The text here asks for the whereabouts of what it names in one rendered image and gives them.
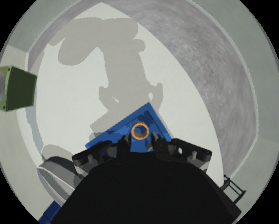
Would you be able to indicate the grey round turntable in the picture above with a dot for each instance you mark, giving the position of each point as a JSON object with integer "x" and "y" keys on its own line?
{"x": 64, "y": 170}

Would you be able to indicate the grey metal ring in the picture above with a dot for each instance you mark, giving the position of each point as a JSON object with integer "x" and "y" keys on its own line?
{"x": 148, "y": 147}

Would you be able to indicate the blue plastic crate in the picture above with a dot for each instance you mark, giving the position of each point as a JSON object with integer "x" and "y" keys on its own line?
{"x": 146, "y": 114}

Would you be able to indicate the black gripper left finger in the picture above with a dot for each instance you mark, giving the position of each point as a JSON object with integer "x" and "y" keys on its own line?
{"x": 84, "y": 161}

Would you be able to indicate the bronze bushing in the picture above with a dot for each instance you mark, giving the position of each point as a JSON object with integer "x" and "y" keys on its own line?
{"x": 140, "y": 136}

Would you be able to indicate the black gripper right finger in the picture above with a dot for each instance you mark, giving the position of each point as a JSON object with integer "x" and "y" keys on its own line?
{"x": 200, "y": 157}

